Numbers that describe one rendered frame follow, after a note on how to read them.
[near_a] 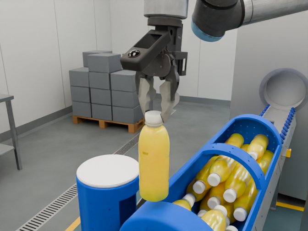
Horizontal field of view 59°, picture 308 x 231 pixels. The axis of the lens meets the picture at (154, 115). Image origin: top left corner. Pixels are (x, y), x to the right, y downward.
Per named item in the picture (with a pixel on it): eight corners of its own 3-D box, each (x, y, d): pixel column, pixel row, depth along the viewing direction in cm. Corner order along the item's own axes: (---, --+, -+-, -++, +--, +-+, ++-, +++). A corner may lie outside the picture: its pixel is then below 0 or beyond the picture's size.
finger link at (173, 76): (181, 100, 56) (178, 56, 55) (178, 101, 55) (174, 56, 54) (161, 100, 59) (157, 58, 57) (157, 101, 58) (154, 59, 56)
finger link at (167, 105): (185, 118, 61) (182, 77, 60) (173, 123, 57) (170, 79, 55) (173, 118, 63) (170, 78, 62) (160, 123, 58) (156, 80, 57)
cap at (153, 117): (151, 117, 62) (151, 110, 62) (166, 120, 60) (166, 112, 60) (141, 122, 59) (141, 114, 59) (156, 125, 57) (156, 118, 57)
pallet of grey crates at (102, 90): (153, 118, 503) (153, 52, 466) (134, 133, 433) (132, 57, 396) (98, 110, 548) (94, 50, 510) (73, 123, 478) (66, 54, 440)
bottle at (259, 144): (260, 150, 132) (251, 166, 116) (250, 138, 132) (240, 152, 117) (272, 142, 128) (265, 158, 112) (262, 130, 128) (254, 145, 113)
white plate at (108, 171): (74, 189, 105) (74, 191, 105) (145, 181, 110) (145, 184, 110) (78, 156, 131) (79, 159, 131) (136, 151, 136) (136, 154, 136)
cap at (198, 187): (197, 178, 94) (195, 181, 93) (207, 185, 93) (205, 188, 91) (193, 186, 96) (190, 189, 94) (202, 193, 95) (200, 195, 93)
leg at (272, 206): (276, 208, 256) (286, 147, 236) (275, 211, 251) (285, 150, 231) (269, 206, 259) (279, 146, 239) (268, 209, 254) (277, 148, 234)
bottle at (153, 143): (149, 182, 70) (149, 113, 64) (173, 190, 67) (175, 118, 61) (133, 195, 65) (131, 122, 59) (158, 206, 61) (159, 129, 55)
